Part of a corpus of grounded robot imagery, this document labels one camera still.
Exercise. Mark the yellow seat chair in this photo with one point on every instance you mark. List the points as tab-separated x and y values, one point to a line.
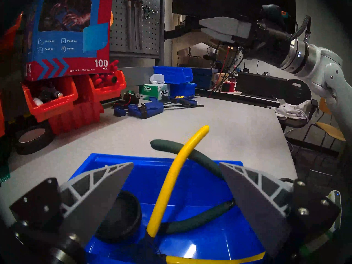
330	131

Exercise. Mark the stack of red bins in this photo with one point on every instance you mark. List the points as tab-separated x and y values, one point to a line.
77	117

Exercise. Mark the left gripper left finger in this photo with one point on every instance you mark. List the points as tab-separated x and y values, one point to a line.
90	205

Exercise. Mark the dark blue parts bin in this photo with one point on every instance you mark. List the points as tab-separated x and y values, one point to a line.
202	79

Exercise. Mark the small blue clamp jaw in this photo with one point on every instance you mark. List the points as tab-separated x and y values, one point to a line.
119	111

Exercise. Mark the blue bar clamp yellow label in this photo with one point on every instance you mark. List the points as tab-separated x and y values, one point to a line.
187	101

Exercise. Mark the blue labelled storage bin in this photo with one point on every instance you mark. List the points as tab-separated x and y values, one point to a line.
214	238

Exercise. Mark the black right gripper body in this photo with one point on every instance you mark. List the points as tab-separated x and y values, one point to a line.
266	43

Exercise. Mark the black office chair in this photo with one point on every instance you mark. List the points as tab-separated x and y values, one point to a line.
299	90

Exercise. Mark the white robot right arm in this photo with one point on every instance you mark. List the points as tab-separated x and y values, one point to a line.
330	73

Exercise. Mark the dark grey tool panel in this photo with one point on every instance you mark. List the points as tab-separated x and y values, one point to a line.
118	24

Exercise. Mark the wide black tape roll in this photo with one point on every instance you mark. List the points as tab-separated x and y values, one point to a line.
35	148

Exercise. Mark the black monitor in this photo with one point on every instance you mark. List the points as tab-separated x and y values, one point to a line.
233	2

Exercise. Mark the green white tissue box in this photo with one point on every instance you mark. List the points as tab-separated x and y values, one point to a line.
154	91

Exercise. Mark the red louvre bin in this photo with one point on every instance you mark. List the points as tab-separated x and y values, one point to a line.
9	38

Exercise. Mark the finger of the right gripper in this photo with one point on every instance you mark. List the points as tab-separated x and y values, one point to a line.
225	24
225	38

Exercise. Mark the blue cleaning cloths box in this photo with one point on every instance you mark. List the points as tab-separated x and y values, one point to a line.
68	57

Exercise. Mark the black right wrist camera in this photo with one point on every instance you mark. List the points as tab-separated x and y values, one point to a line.
272	11

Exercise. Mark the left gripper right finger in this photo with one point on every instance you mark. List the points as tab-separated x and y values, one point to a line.
258	208

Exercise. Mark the black flat device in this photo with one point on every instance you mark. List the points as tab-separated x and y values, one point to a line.
261	86

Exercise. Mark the grey crumpled cloth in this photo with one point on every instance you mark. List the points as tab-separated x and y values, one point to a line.
291	110

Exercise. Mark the red stackable parts bin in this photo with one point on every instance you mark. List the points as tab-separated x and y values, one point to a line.
52	112
2	117
110	93

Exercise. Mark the red plastic knobs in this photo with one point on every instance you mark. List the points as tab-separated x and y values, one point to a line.
106	77

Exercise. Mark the black canister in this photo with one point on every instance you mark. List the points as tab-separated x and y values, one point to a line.
46	94

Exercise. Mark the small cardboard box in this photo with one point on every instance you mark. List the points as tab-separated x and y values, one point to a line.
220	77

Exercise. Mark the orange tape roll on pegboard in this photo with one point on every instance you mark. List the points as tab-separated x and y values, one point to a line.
111	18

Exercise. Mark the white cap piece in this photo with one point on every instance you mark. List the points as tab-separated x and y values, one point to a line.
38	101

